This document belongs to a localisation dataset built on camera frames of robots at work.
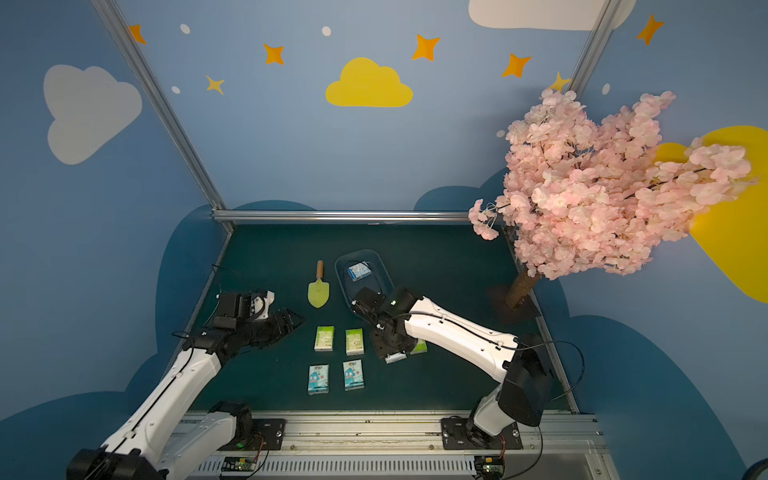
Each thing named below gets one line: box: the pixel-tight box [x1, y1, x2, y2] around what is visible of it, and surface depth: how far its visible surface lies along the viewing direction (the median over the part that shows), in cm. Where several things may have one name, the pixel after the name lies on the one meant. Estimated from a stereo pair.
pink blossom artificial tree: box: [468, 89, 758, 307], surface depth 62 cm
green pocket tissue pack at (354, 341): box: [345, 328, 364, 356], surface depth 90 cm
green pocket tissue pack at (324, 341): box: [314, 325, 335, 352], surface depth 90 cm
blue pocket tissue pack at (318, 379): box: [308, 364, 329, 395], surface depth 83 cm
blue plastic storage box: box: [335, 249, 395, 312], surface depth 107 cm
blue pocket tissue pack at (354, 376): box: [342, 359, 365, 391], surface depth 84 cm
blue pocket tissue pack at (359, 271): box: [347, 261, 372, 282], surface depth 107 cm
